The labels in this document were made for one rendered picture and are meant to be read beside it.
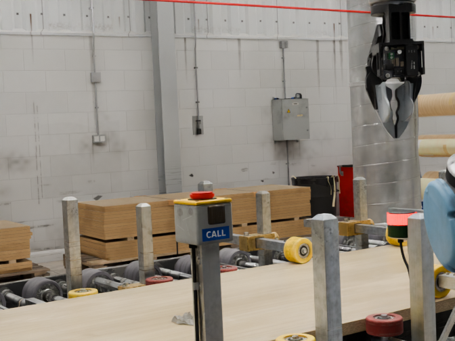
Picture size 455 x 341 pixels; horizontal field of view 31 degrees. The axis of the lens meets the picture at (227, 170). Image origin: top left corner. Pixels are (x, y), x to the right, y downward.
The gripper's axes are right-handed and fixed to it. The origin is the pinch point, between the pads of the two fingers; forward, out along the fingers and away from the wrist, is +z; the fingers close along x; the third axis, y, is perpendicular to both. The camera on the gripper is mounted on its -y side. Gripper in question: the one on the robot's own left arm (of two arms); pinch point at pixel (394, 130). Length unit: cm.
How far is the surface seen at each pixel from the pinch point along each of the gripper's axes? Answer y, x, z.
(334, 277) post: -11.8, -9.2, 26.2
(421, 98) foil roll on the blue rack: -777, 200, -23
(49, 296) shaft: -132, -87, 51
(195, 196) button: 3.1, -33.1, 9.0
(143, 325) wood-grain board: -47, -48, 42
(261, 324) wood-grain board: -43, -22, 42
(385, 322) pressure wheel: -38, 5, 41
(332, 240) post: -11.8, -9.3, 19.4
